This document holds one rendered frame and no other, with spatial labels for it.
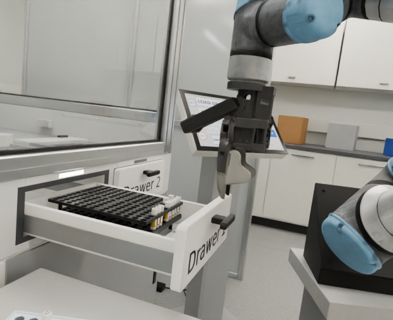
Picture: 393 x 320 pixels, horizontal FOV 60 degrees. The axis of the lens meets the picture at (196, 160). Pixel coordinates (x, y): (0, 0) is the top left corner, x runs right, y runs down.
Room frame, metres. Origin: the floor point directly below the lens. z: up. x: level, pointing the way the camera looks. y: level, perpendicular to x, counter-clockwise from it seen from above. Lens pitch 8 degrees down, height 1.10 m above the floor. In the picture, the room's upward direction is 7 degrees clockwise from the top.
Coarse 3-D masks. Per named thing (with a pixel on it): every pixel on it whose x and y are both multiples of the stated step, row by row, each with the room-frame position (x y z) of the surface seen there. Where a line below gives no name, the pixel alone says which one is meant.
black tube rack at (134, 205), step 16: (80, 192) 0.73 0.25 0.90; (96, 192) 0.75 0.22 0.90; (112, 192) 0.76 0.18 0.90; (128, 192) 0.78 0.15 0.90; (64, 208) 0.70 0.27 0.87; (80, 208) 0.63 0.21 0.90; (96, 208) 0.63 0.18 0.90; (112, 208) 0.64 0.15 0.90; (128, 208) 0.66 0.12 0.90; (144, 208) 0.67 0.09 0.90; (128, 224) 0.64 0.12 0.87
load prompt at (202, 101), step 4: (196, 100) 1.50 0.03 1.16; (200, 100) 1.51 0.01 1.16; (204, 100) 1.52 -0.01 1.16; (208, 100) 1.54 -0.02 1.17; (212, 100) 1.55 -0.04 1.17; (216, 100) 1.57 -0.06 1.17; (220, 100) 1.58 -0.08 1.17; (200, 104) 1.49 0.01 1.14; (204, 104) 1.51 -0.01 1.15; (208, 104) 1.52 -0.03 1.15; (212, 104) 1.54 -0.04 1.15
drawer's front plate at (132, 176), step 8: (160, 160) 1.16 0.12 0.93; (120, 168) 0.92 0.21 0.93; (128, 168) 0.95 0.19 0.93; (136, 168) 0.99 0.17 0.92; (144, 168) 1.04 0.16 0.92; (152, 168) 1.09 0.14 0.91; (160, 168) 1.14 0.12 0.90; (120, 176) 0.91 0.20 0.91; (128, 176) 0.95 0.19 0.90; (136, 176) 0.99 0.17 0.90; (144, 176) 1.04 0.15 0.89; (160, 176) 1.15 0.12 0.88; (120, 184) 0.91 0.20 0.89; (128, 184) 0.95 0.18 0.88; (136, 184) 0.99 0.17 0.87; (144, 184) 1.04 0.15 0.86; (152, 184) 1.10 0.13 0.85; (160, 184) 1.16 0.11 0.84; (152, 192) 1.11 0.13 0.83
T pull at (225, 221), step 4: (216, 216) 0.64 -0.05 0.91; (220, 216) 0.64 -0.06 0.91; (224, 216) 0.64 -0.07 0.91; (228, 216) 0.64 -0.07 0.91; (232, 216) 0.65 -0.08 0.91; (212, 220) 0.62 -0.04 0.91; (216, 220) 0.62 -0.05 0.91; (220, 220) 0.62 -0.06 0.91; (224, 220) 0.61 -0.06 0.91; (228, 220) 0.61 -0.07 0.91; (232, 220) 0.64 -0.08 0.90; (220, 224) 0.60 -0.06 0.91; (224, 224) 0.59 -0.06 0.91; (228, 224) 0.61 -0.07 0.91; (220, 228) 0.59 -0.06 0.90; (224, 228) 0.59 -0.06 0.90
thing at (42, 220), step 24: (144, 192) 0.82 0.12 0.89; (24, 216) 0.63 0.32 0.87; (48, 216) 0.61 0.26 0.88; (72, 216) 0.59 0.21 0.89; (48, 240) 0.61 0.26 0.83; (72, 240) 0.59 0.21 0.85; (96, 240) 0.57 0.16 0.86; (120, 240) 0.56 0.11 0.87; (144, 240) 0.54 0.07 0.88; (168, 240) 0.53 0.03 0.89; (144, 264) 0.54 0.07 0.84; (168, 264) 0.53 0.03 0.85
